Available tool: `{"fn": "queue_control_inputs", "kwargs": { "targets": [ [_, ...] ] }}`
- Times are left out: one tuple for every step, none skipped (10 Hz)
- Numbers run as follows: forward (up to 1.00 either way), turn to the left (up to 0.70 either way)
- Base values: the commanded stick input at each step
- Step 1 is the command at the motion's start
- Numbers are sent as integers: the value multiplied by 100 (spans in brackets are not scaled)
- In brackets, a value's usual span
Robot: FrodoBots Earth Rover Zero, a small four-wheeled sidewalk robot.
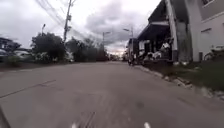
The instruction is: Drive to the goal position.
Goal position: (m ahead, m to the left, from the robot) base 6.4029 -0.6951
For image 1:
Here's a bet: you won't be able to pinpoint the grey concrete road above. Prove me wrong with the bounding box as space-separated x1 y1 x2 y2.
0 60 224 128

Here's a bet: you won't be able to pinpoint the street lamp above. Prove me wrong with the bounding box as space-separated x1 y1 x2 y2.
101 31 112 48
40 23 47 36
122 27 135 61

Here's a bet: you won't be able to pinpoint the building with dark awning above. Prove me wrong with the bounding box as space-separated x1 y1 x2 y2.
125 1 174 65

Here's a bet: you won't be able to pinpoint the utility pole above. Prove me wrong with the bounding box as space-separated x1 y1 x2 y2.
62 0 74 44

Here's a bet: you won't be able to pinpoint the row of trees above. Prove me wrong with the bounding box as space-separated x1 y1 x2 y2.
30 32 110 63

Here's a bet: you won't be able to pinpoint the stone kerb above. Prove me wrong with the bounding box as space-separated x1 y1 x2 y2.
134 64 224 101

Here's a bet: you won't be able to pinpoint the grass verge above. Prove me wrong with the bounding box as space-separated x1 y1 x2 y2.
143 60 224 92

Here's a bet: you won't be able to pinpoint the grey building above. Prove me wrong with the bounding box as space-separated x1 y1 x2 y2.
165 0 224 63

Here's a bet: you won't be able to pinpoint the bicycle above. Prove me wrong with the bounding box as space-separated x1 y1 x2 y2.
203 45 224 62

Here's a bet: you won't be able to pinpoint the low building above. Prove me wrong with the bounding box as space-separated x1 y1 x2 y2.
0 36 33 63

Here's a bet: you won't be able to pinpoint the overhead wires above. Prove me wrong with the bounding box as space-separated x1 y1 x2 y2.
34 0 101 43

